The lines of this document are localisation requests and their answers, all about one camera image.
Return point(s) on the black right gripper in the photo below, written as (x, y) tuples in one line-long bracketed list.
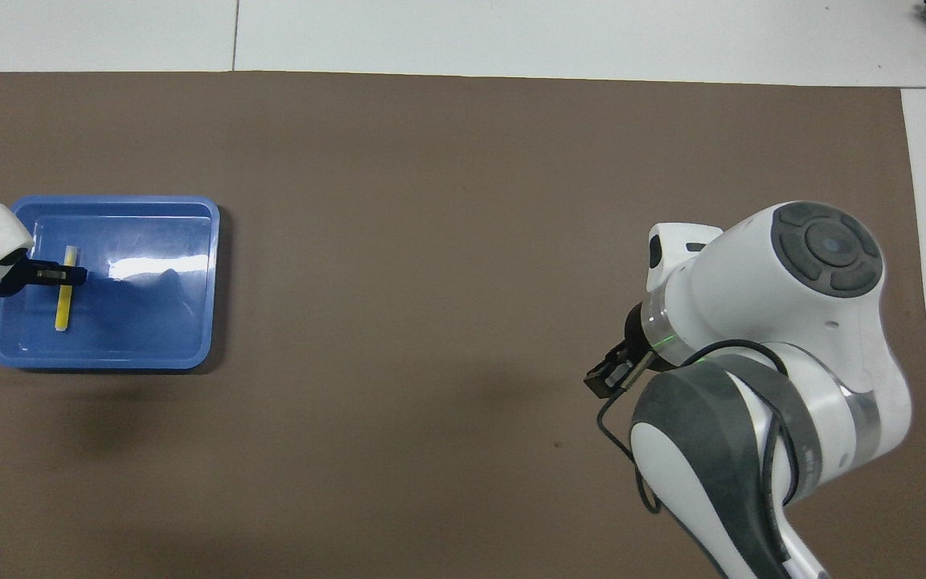
[(640, 338)]

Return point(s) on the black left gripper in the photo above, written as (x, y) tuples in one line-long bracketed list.
[(13, 277)]

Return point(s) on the yellow highlighter pen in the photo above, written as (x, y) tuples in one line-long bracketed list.
[(64, 310)]

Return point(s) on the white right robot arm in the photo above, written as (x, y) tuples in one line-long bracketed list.
[(752, 289)]

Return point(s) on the blue plastic tray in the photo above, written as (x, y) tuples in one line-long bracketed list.
[(149, 322)]

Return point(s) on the large brown table mat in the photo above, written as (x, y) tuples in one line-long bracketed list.
[(463, 241)]

